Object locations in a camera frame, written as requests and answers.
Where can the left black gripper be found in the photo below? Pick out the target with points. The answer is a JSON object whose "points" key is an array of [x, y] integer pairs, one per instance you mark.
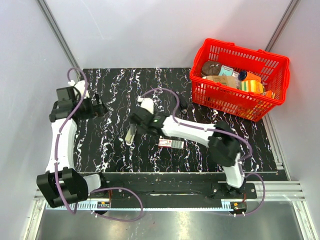
{"points": [[98, 110]]}

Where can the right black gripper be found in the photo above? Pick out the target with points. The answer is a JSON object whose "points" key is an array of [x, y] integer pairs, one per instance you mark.
{"points": [[153, 115]]}

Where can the beige white stapler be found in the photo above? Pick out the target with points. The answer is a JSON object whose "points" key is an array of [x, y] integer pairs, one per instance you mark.
{"points": [[129, 138]]}

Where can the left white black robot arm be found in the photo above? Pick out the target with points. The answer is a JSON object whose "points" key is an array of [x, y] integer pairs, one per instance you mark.
{"points": [[61, 183]]}

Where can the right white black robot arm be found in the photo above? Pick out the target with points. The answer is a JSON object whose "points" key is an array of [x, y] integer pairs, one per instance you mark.
{"points": [[224, 147]]}

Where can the red white staple box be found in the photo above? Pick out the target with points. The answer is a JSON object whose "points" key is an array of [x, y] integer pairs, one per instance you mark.
{"points": [[169, 143]]}

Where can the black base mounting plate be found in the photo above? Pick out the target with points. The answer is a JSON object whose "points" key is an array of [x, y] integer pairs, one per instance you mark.
{"points": [[118, 180]]}

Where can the brown round item in basket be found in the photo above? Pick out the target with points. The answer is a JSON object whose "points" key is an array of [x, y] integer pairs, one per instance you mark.
{"points": [[211, 68]]}

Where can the brown cardboard box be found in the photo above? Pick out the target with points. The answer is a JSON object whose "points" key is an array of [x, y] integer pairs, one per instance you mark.
{"points": [[229, 81]]}

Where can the teal small box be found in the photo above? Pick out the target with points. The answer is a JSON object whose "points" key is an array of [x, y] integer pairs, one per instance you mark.
{"points": [[226, 71]]}

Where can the orange bottle dark cap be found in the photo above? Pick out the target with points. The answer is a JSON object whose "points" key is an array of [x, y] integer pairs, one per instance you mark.
{"points": [[246, 76]]}

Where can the green orange striped package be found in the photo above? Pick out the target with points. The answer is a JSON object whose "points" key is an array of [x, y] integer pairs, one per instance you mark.
{"points": [[252, 86]]}

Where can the white toothed strip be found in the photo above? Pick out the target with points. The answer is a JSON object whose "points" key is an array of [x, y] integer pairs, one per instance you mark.
{"points": [[157, 204]]}

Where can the orange small package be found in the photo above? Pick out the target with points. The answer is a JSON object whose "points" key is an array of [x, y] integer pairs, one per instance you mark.
{"points": [[268, 94]]}

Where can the red plastic shopping basket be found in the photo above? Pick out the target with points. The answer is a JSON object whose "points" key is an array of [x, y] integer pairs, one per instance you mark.
{"points": [[274, 70]]}

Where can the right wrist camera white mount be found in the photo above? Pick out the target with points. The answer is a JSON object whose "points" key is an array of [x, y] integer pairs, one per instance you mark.
{"points": [[146, 103]]}

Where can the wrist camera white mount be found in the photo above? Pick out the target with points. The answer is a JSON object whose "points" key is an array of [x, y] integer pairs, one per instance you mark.
{"points": [[79, 88], [146, 103]]}

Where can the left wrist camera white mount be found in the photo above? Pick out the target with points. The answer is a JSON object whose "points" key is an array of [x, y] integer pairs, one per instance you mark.
{"points": [[79, 88]]}

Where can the aluminium frame rail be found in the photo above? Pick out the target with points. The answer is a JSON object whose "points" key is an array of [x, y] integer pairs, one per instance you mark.
{"points": [[271, 190]]}

